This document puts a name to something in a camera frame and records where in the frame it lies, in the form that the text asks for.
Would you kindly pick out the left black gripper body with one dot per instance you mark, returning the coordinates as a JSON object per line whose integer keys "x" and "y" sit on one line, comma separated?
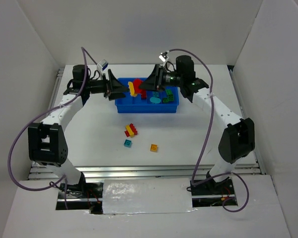
{"x": 108, "y": 86}

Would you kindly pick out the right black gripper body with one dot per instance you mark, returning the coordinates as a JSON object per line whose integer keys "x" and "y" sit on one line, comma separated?
{"x": 159, "y": 78}

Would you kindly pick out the teal long lego brick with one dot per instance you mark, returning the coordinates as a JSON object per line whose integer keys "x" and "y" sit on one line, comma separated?
{"x": 155, "y": 94}

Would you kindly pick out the teal rounded lego brick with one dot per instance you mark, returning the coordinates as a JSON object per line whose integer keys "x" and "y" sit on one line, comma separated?
{"x": 155, "y": 100}

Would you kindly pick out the green square lego brick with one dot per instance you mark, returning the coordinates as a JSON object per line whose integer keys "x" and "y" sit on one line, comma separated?
{"x": 168, "y": 92}

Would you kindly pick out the red tall lego brick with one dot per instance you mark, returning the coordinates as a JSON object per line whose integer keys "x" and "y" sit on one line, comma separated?
{"x": 136, "y": 84}

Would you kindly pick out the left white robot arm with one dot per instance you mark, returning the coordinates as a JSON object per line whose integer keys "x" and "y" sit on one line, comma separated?
{"x": 46, "y": 139}

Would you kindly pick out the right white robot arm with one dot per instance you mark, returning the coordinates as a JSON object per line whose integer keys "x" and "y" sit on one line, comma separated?
{"x": 238, "y": 137}

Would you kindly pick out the blue divided plastic bin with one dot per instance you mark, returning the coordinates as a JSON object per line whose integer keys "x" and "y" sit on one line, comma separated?
{"x": 136, "y": 104}

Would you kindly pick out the red yellow lego cluster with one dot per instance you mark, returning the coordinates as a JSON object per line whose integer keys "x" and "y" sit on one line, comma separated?
{"x": 130, "y": 130}

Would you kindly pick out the small teal lego brick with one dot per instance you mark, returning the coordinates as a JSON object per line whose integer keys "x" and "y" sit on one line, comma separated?
{"x": 128, "y": 143}

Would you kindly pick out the small orange lego brick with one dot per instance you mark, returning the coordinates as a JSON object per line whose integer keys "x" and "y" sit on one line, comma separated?
{"x": 154, "y": 148}

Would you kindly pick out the white foil covered panel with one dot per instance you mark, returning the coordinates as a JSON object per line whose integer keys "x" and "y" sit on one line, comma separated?
{"x": 146, "y": 196}

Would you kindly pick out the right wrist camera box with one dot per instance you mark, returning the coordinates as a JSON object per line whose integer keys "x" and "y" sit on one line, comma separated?
{"x": 164, "y": 56}

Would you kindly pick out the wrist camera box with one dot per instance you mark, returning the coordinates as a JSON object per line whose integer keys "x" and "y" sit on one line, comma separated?
{"x": 164, "y": 56}
{"x": 101, "y": 66}

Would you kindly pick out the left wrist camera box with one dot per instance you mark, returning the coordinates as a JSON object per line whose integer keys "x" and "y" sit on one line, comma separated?
{"x": 101, "y": 66}

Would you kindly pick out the aluminium front rail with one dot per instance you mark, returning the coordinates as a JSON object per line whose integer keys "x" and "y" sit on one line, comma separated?
{"x": 141, "y": 172}

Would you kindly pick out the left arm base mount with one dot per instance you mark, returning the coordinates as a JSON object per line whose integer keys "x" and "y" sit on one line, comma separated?
{"x": 89, "y": 199}

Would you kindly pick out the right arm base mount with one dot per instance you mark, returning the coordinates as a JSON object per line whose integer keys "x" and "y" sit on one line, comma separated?
{"x": 208, "y": 194}

